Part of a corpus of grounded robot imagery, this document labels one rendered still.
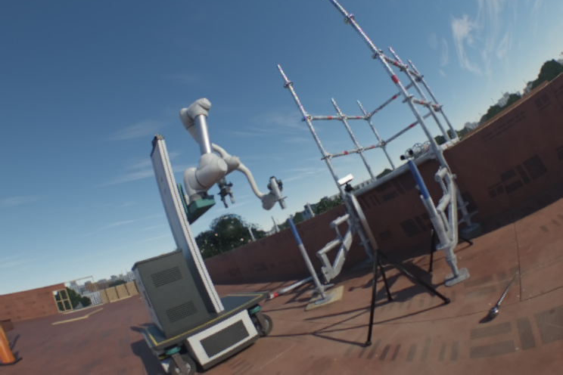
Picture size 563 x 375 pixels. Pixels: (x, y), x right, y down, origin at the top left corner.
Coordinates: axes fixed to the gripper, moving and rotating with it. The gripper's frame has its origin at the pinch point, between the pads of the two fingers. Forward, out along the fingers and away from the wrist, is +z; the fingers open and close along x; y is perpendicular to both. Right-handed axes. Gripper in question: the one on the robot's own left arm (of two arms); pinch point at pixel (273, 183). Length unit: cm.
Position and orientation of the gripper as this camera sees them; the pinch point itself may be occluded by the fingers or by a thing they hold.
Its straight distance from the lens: 204.5
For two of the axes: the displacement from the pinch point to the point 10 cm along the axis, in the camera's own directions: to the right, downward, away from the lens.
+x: -9.1, 4.1, 0.0
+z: -1.0, -2.2, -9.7
